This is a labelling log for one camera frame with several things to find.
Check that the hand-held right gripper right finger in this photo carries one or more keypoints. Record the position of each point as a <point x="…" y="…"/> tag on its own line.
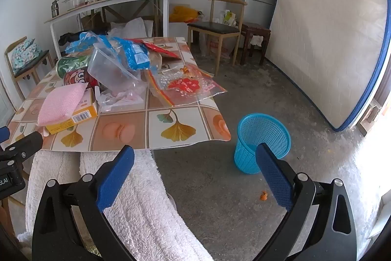
<point x="275" y="178"/>

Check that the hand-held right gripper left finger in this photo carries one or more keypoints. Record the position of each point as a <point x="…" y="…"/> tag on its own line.
<point x="116" y="178"/>

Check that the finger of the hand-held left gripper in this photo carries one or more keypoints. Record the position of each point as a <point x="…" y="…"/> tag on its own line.
<point x="3" y="133"/>
<point x="26" y="144"/>

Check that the blue plastic wastebasket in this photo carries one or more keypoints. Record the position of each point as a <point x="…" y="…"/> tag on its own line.
<point x="253" y="138"/>

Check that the pink sponge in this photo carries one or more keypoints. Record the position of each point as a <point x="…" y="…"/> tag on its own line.
<point x="59" y="103"/>

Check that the small orange peel scrap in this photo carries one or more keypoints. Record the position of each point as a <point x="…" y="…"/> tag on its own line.
<point x="263" y="196"/>

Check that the white fluffy towel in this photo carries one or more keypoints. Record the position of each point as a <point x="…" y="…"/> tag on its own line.
<point x="143" y="203"/>

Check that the yellow cardboard box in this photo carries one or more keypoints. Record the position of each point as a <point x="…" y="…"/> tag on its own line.
<point x="82" y="115"/>

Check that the wooden chair dark seat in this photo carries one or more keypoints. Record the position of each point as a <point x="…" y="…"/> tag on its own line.
<point x="30" y="70"/>

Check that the crumpled clear plastic bag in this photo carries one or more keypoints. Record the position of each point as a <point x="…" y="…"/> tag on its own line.
<point x="122" y="99"/>

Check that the floral cushion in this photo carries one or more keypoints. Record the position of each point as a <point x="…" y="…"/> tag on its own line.
<point x="26" y="54"/>

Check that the ginkgo leaf printed tablecloth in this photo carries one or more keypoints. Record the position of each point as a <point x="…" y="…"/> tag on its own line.
<point x="180" y="126"/>

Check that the red white snack bag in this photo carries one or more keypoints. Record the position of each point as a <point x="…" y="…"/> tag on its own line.
<point x="76" y="77"/>

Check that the green snack packet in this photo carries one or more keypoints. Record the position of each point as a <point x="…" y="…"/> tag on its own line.
<point x="71" y="65"/>

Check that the clear plastic container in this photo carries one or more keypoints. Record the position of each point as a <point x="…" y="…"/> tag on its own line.
<point x="107" y="68"/>

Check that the black cloth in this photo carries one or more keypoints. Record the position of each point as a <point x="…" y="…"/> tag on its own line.
<point x="68" y="37"/>

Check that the blue white plastic bag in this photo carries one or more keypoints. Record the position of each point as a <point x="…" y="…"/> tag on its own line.
<point x="81" y="42"/>
<point x="137" y="54"/>

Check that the clear zip bag red print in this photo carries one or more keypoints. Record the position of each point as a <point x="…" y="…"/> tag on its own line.
<point x="186" y="85"/>

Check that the steel thermos bottle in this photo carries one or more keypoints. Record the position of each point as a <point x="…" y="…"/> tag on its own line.
<point x="55" y="9"/>

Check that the white cloth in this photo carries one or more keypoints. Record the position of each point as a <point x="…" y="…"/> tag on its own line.
<point x="256" y="40"/>

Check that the woven sack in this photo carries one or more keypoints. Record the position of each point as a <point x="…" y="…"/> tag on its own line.
<point x="218" y="47"/>

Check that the glass bowl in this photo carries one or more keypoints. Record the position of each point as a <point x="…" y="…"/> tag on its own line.
<point x="74" y="2"/>

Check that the dark wooden stool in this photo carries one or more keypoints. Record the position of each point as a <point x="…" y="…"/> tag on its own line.
<point x="255" y="28"/>

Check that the white mattress blue edge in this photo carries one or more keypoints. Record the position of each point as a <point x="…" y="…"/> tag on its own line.
<point x="323" y="34"/>

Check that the wooden chair black seat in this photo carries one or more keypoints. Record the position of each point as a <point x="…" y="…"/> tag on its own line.
<point x="213" y="27"/>

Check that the white green bag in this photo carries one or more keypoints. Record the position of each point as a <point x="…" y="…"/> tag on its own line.
<point x="229" y="18"/>

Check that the yellow plastic bag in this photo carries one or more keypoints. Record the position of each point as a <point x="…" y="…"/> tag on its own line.
<point x="183" y="15"/>

